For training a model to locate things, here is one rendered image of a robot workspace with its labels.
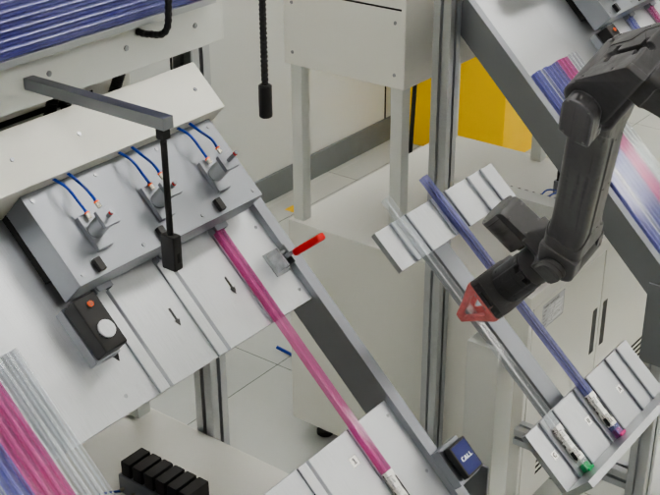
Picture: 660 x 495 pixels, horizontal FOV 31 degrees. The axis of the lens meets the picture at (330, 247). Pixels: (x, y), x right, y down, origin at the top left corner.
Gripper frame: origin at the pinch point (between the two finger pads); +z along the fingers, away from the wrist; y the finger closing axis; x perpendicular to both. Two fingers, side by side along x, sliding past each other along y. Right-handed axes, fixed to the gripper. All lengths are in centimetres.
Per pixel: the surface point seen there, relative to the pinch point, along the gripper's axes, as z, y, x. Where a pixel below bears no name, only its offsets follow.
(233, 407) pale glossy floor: 137, -62, -13
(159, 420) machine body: 56, 17, -15
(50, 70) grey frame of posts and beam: -6, 44, -55
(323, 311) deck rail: 6.6, 18.2, -12.3
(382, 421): 7.1, 21.0, 5.3
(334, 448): 7.3, 31.0, 3.9
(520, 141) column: 146, -264, -35
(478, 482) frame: 7.2, 12.3, 20.9
